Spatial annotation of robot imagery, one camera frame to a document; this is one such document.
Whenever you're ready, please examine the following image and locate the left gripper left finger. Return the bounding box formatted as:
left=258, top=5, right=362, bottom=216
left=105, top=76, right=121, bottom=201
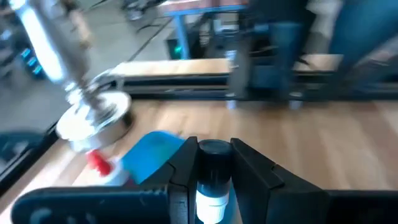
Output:
left=136, top=136, right=199, bottom=224

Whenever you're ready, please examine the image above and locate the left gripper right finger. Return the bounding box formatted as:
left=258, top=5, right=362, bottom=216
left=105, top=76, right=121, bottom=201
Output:
left=229, top=138, right=330, bottom=224

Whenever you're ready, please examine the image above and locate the small black dropper bottle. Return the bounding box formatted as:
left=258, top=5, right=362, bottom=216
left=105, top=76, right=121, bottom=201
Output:
left=195, top=139, right=233, bottom=224

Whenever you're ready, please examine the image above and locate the teal plastic bin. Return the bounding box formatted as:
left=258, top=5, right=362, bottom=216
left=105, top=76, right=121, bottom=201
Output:
left=120, top=130, right=187, bottom=185

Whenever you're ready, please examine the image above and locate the red-tipped food coloring bottle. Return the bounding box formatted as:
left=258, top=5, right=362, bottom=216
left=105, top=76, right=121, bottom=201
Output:
left=85, top=149, right=131, bottom=187

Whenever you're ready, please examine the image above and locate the table lamp with white shade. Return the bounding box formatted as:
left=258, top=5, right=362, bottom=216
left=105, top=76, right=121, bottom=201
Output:
left=9, top=0, right=134, bottom=152

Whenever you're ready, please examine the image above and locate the person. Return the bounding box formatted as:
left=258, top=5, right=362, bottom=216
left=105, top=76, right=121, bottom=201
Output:
left=328, top=0, right=398, bottom=68

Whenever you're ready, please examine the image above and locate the black aluminium table frame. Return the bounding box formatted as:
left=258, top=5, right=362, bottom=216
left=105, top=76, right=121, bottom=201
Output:
left=0, top=70, right=398, bottom=195

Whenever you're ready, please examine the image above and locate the blue-grey metal table frame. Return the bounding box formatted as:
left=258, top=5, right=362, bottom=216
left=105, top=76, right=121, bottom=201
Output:
left=161, top=4, right=249, bottom=60

